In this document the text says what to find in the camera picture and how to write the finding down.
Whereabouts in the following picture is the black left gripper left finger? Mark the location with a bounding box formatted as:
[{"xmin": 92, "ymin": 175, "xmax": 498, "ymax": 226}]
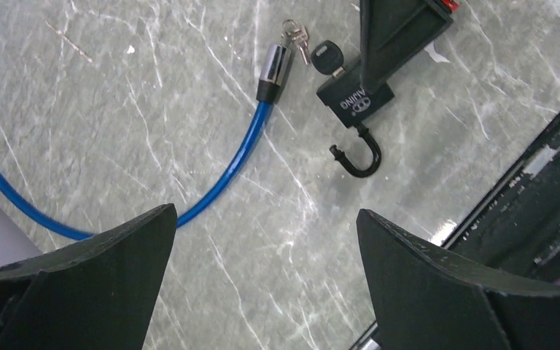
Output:
[{"xmin": 0, "ymin": 203, "xmax": 178, "ymax": 349}]

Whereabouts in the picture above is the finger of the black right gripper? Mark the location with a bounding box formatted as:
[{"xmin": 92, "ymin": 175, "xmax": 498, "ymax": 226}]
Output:
[{"xmin": 359, "ymin": 0, "xmax": 454, "ymax": 93}]

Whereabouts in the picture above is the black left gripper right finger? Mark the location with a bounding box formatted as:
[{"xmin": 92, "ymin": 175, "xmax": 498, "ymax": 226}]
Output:
[{"xmin": 356, "ymin": 209, "xmax": 560, "ymax": 349}]

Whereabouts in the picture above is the black head key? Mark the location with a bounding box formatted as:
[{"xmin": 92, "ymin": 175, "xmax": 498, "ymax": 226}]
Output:
[{"xmin": 311, "ymin": 40, "xmax": 346, "ymax": 78}]

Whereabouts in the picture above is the blue cable lock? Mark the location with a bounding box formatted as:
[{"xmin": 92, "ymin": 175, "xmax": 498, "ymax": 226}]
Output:
[{"xmin": 0, "ymin": 44, "xmax": 292, "ymax": 241}]

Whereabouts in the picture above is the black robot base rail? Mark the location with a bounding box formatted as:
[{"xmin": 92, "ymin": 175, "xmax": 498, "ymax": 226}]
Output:
[{"xmin": 443, "ymin": 112, "xmax": 560, "ymax": 285}]

